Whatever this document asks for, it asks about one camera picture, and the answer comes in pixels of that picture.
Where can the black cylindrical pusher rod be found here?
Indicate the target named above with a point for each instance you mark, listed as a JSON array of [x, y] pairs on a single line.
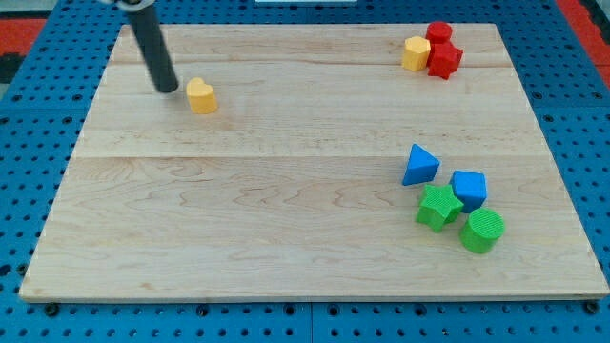
[[149, 37]]

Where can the yellow heart block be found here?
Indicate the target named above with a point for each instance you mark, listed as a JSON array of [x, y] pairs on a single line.
[[201, 96]]

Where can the wooden board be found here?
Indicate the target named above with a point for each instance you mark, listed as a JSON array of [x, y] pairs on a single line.
[[292, 190]]

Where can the yellow hexagon block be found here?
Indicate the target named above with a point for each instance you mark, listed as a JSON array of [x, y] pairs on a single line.
[[415, 53]]

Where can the red cylinder block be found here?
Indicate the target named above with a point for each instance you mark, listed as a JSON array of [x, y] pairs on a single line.
[[439, 32]]

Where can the red star block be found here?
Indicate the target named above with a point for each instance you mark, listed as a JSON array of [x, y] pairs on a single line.
[[444, 60]]

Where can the blue triangle block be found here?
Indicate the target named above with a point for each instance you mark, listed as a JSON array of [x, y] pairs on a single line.
[[421, 167]]

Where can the green star block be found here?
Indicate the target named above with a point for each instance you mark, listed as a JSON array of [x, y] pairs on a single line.
[[438, 206]]

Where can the blue cube block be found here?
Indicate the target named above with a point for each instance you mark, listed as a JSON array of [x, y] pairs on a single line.
[[470, 188]]

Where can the green cylinder block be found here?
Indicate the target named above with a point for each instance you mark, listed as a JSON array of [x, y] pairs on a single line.
[[482, 230]]

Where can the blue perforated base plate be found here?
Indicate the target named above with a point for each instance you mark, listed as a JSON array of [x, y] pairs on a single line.
[[561, 62]]

